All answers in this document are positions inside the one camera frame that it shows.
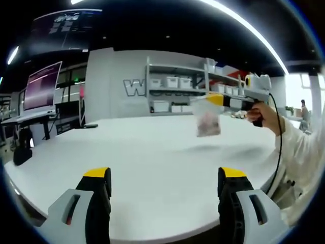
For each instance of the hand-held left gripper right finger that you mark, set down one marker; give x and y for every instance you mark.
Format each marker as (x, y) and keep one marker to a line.
(248, 216)

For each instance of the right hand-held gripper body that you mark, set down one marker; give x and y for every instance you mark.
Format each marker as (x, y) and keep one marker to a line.
(257, 91)

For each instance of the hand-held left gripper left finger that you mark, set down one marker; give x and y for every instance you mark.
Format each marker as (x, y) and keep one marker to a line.
(76, 216)

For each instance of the clear resealable bag pink contents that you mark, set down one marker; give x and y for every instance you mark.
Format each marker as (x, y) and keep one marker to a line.
(208, 124)

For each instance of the person's right hand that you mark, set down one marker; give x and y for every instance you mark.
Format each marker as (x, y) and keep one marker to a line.
(265, 115)

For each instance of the person's white coat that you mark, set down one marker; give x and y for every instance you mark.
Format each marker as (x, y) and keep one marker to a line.
(292, 195)

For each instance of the group of white storage bins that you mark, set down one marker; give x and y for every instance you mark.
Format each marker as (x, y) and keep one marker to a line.
(172, 81)

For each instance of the grey metal storage rack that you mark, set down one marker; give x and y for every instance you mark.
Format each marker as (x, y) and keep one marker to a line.
(177, 67)

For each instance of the long ceiling light strip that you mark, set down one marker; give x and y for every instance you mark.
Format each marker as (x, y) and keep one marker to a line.
(254, 28)

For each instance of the black pouch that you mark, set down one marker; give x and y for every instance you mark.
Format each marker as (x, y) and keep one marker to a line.
(23, 157)

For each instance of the flat black device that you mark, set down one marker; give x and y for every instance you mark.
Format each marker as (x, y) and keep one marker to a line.
(91, 125)

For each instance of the black office chair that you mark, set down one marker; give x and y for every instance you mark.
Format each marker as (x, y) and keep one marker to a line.
(25, 138)

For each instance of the thin tripod stand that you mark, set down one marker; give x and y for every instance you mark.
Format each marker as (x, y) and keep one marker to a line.
(81, 111)

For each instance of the black cabinet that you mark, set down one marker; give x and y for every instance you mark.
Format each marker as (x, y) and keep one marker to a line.
(68, 111)

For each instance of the grey standing desk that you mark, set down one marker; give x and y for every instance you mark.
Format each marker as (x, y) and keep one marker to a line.
(30, 117)

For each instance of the pink hanging object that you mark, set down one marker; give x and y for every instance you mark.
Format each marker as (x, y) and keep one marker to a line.
(81, 91)

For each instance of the curved computer monitor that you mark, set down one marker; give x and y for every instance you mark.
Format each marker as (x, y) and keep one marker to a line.
(41, 86)

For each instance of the short ceiling light strip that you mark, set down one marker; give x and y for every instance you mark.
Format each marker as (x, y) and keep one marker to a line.
(12, 54)

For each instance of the hanging dark display screen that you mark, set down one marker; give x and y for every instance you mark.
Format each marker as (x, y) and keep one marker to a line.
(63, 25)

